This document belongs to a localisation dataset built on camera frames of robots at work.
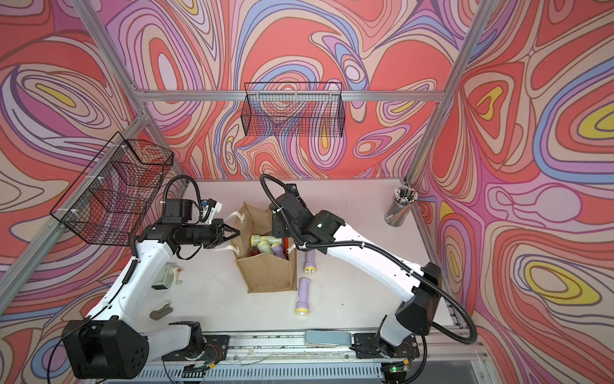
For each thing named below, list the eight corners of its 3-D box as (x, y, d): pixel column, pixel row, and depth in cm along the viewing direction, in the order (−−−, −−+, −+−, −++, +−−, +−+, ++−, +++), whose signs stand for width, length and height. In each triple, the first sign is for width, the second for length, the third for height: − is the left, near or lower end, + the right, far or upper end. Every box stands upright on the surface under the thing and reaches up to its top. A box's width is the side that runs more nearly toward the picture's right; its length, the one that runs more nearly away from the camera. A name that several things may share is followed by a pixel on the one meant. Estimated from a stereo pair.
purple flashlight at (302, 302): (296, 314, 81) (295, 312, 79) (297, 279, 89) (297, 277, 87) (309, 314, 81) (309, 312, 79) (309, 279, 89) (309, 277, 87)
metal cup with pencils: (386, 226, 103) (398, 202, 90) (382, 211, 109) (392, 185, 96) (406, 226, 103) (420, 202, 90) (401, 211, 109) (413, 186, 96)
